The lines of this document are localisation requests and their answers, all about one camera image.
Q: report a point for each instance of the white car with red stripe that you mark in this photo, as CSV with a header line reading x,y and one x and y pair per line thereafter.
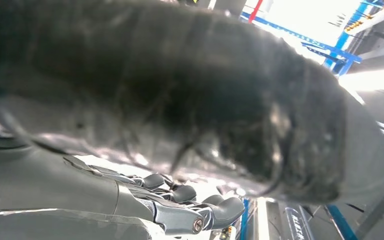
x,y
255,10

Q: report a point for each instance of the blue metal shelving rack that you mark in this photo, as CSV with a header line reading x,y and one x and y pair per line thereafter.
x,y
337,53

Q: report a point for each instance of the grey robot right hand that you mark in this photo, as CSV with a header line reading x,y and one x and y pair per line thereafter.
x,y
145,82

